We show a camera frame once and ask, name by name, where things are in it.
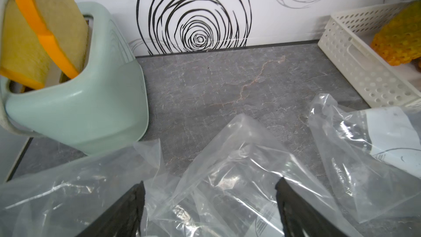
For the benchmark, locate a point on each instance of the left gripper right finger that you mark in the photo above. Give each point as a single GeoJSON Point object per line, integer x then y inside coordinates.
{"type": "Point", "coordinates": [299, 218]}

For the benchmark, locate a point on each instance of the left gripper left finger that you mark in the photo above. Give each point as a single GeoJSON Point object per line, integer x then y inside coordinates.
{"type": "Point", "coordinates": [121, 219]}

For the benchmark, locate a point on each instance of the zip-top bag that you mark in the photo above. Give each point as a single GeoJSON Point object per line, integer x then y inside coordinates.
{"type": "Point", "coordinates": [372, 157]}
{"type": "Point", "coordinates": [229, 189]}
{"type": "Point", "coordinates": [65, 200]}

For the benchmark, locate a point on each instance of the pineapple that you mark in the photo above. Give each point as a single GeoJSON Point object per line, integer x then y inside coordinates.
{"type": "Point", "coordinates": [399, 42]}

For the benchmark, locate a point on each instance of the mint green toaster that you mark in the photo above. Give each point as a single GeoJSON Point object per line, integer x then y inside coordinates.
{"type": "Point", "coordinates": [104, 108]}

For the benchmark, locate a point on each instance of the white plastic basket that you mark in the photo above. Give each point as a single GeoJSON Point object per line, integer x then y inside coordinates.
{"type": "Point", "coordinates": [346, 42]}

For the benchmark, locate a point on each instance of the yellow toast slice left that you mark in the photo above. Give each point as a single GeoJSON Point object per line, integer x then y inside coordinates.
{"type": "Point", "coordinates": [23, 59]}

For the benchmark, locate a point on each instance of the orange toast slice right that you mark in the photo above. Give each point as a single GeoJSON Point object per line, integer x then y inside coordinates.
{"type": "Point", "coordinates": [61, 30]}

